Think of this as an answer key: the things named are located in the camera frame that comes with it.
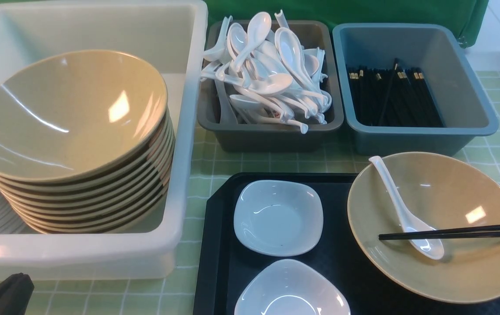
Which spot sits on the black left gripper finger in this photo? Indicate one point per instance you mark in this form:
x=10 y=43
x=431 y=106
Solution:
x=15 y=293

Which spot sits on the white square dish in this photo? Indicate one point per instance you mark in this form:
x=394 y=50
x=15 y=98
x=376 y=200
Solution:
x=278 y=218
x=290 y=287

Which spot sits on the black chopstick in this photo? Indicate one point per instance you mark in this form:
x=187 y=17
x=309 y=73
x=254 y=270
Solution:
x=421 y=235
x=469 y=229

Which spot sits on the white soup spoon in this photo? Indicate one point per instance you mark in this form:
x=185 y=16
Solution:
x=431 y=248

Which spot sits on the stack of tan bowls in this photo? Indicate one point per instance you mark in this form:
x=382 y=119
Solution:
x=109 y=201

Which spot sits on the black serving tray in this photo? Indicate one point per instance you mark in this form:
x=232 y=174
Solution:
x=226 y=266

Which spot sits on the large white plastic tub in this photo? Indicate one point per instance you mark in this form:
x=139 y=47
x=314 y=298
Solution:
x=171 y=35

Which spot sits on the grey spoon bin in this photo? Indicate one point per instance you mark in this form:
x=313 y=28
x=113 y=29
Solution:
x=278 y=137

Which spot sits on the pile of white soup spoons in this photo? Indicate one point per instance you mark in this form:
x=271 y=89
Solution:
x=266 y=76

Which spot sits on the pile of black chopsticks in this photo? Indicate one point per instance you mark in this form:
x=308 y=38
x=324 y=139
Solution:
x=393 y=97

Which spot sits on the blue-grey chopstick bin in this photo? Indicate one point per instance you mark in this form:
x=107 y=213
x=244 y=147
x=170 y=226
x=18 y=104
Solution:
x=459 y=96

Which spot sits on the green checkered tablecloth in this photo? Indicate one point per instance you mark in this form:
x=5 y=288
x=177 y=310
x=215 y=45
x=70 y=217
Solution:
x=211 y=166

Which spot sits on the green fabric backdrop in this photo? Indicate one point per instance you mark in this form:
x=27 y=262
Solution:
x=462 y=17

